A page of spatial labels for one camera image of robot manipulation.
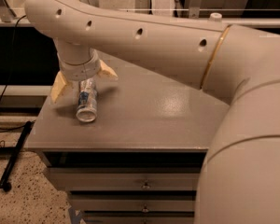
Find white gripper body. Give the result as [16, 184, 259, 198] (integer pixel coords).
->
[58, 50, 101, 81]

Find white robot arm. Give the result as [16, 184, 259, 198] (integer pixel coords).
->
[24, 0, 280, 224]

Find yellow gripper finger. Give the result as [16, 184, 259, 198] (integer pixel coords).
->
[97, 60, 119, 80]
[50, 71, 73, 104]

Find grey drawer cabinet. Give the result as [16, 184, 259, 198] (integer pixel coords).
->
[25, 56, 228, 224]

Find black rod on floor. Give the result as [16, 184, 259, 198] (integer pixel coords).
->
[0, 121, 33, 192]

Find metal railing frame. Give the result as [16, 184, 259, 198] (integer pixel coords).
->
[0, 0, 280, 29]

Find blue silver redbull can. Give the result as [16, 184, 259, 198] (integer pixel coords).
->
[76, 78, 97, 123]

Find black cable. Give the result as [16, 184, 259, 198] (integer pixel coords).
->
[0, 14, 34, 133]

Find clear plastic water bottle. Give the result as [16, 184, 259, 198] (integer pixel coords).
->
[209, 12, 222, 22]

